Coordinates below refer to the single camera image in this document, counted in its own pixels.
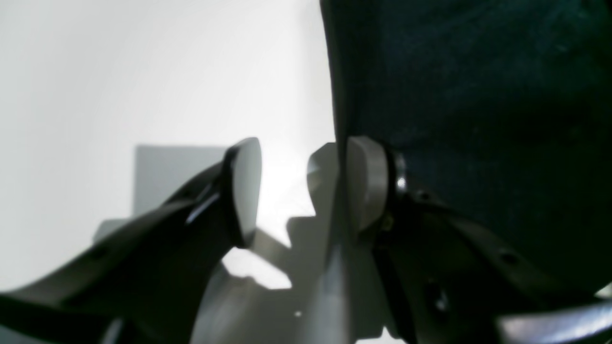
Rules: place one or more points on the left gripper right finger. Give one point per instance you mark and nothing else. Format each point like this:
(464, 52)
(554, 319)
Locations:
(448, 279)

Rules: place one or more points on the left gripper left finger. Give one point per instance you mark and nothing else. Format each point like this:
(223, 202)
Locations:
(143, 283)

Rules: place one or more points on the black T-shirt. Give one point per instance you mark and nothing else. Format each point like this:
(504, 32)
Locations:
(502, 107)

